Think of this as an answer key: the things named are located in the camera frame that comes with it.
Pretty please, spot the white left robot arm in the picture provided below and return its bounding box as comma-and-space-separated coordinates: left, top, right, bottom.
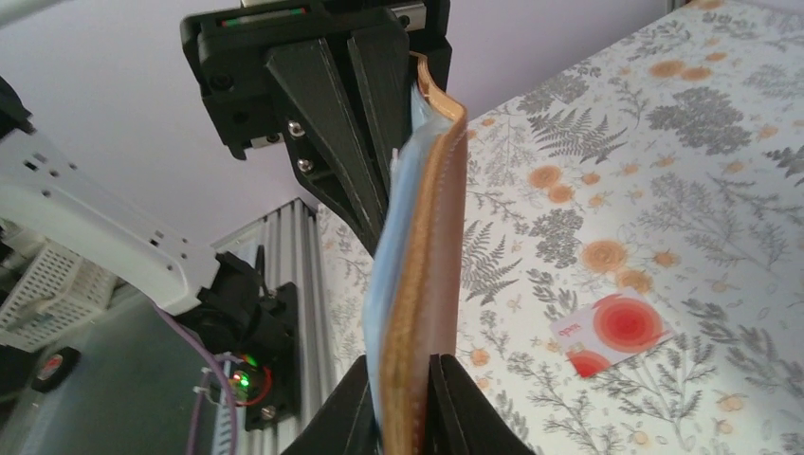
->
1, 1, 451, 359

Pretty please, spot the aluminium mounting rail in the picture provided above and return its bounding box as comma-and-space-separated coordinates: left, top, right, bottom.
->
211, 199, 336, 454

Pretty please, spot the white perforated basket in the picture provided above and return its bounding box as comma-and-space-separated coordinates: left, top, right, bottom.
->
1, 242, 118, 353

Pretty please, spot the black tape roll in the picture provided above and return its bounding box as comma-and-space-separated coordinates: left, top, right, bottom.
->
31, 347, 82, 393

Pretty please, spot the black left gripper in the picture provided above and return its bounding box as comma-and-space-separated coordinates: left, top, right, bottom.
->
180, 1, 451, 253

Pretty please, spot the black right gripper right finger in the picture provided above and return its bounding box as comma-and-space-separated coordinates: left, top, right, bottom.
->
427, 355, 534, 455

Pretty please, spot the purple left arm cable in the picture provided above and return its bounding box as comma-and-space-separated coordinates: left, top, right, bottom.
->
150, 300, 243, 455

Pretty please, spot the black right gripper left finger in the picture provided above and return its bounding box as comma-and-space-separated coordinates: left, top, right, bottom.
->
283, 355, 379, 455

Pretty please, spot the brown leather card holder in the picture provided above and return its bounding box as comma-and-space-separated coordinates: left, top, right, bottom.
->
362, 53, 468, 454

